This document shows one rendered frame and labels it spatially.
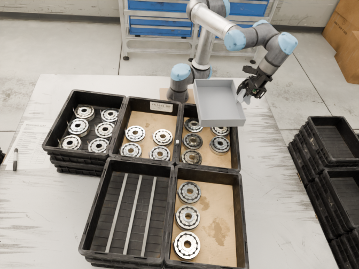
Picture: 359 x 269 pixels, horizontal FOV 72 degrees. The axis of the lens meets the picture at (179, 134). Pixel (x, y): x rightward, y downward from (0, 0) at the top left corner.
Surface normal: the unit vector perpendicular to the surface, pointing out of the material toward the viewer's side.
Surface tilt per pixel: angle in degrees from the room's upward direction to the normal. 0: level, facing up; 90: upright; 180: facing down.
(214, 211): 0
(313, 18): 90
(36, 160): 0
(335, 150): 0
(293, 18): 90
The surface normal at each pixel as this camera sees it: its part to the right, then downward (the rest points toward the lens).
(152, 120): 0.09, -0.62
